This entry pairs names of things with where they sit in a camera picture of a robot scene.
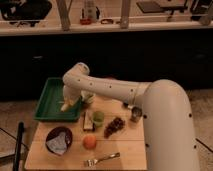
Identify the dark bowl with cloth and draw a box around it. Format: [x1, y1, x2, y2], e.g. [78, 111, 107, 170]
[45, 126, 73, 156]

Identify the green plastic tray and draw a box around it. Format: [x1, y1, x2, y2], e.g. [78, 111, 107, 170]
[34, 77, 81, 122]

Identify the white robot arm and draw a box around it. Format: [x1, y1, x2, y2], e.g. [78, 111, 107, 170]
[62, 62, 200, 171]

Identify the orange fruit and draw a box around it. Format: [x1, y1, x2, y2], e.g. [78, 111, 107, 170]
[83, 135, 97, 150]

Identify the black pole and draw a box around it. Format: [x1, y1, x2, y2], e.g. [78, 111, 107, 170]
[12, 122, 24, 171]

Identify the red object on shelf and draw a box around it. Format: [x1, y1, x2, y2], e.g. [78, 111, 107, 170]
[80, 19, 92, 25]

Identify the black bag on shelf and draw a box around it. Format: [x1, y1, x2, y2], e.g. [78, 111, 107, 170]
[0, 0, 52, 27]

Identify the small metal can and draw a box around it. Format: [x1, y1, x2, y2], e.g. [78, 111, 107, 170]
[130, 107, 142, 123]

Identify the wooden board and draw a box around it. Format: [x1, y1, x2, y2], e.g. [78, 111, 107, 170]
[24, 95, 147, 171]

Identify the white cup with green inside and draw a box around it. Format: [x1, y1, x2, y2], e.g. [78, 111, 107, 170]
[81, 91, 95, 104]

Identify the bunch of dark grapes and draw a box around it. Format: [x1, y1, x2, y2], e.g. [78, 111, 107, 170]
[104, 117, 125, 138]

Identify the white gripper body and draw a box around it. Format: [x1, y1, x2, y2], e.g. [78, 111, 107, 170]
[63, 86, 81, 104]

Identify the brown sandwich block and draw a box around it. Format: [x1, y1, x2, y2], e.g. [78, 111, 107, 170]
[83, 110, 94, 131]

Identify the metal fork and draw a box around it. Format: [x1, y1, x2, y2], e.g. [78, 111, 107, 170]
[83, 152, 120, 167]

